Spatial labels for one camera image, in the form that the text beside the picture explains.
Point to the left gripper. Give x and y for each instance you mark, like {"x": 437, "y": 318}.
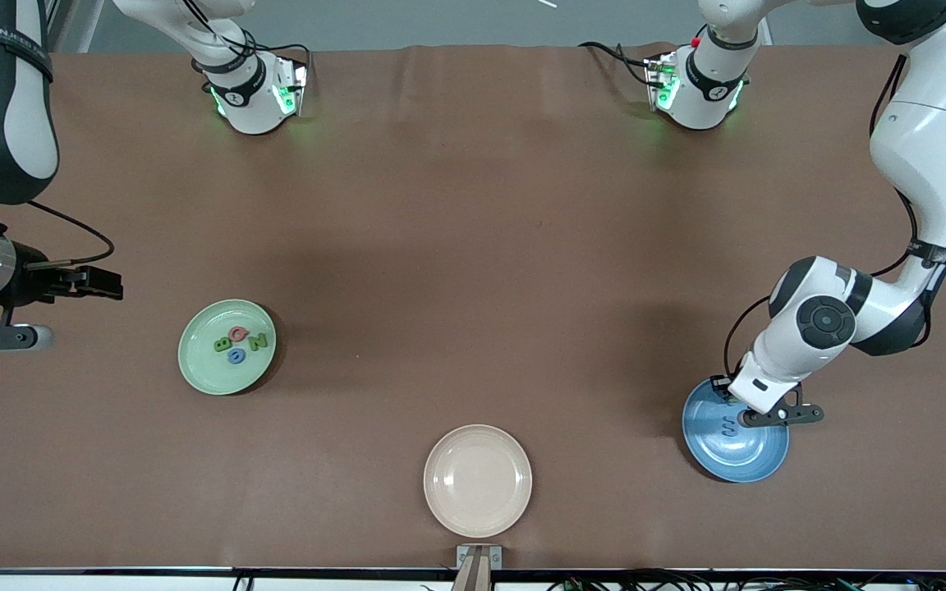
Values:
{"x": 720, "y": 386}

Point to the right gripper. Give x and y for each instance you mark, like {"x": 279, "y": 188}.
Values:
{"x": 32, "y": 281}

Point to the blue letter m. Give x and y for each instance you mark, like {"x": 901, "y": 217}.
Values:
{"x": 727, "y": 427}

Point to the green letter B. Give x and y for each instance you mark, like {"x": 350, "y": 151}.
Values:
{"x": 222, "y": 345}

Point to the blue letter G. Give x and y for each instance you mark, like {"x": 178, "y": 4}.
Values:
{"x": 230, "y": 356}

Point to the pink letter Q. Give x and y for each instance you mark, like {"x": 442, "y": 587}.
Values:
{"x": 232, "y": 332}

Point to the green letter N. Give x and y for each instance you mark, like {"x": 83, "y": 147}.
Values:
{"x": 257, "y": 341}

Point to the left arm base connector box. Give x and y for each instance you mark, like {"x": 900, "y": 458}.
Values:
{"x": 660, "y": 82}

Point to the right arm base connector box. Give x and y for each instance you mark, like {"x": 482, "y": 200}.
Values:
{"x": 291, "y": 86}

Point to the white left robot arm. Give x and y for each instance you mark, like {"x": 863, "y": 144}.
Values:
{"x": 925, "y": 139}

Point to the blue plate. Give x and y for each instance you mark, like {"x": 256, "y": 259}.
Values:
{"x": 752, "y": 455}

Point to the light green plate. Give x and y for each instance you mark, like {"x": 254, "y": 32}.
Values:
{"x": 202, "y": 369}

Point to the black table edge strip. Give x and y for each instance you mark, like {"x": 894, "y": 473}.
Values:
{"x": 112, "y": 570}

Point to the beige plate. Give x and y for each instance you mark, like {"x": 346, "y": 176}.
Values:
{"x": 477, "y": 480}

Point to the brown table cover sheet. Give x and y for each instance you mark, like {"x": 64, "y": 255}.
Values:
{"x": 473, "y": 205}

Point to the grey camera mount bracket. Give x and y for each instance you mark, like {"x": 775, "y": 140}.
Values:
{"x": 479, "y": 558}

